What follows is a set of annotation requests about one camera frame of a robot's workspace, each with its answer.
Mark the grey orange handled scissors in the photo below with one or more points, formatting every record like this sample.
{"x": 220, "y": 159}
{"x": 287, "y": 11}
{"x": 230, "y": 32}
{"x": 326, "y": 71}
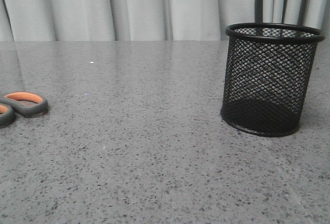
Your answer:
{"x": 26, "y": 104}

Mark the black mesh pen holder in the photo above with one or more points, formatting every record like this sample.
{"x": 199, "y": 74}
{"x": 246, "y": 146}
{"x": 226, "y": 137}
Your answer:
{"x": 267, "y": 74}

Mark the white grey curtain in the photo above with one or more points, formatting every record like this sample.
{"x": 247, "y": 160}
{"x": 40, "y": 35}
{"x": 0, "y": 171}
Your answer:
{"x": 149, "y": 20}

